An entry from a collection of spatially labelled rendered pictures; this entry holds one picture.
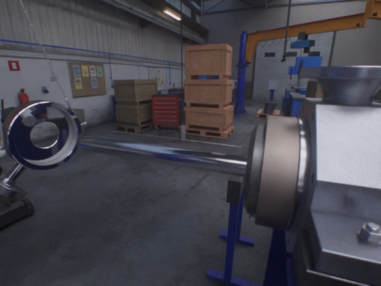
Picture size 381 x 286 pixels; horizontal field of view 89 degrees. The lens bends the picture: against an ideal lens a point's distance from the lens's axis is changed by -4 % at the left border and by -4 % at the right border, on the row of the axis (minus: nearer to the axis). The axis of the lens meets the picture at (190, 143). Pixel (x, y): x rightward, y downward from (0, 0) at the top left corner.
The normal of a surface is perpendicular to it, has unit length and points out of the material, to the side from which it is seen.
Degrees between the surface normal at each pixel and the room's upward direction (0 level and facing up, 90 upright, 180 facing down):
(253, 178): 78
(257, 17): 90
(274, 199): 89
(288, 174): 68
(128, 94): 90
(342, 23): 90
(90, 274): 0
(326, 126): 45
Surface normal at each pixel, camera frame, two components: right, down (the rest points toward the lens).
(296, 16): -0.38, 0.29
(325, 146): -0.25, -0.47
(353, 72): -0.59, 0.25
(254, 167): -0.33, -0.11
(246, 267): 0.00, -0.95
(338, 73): -0.77, 0.20
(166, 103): -0.05, 0.31
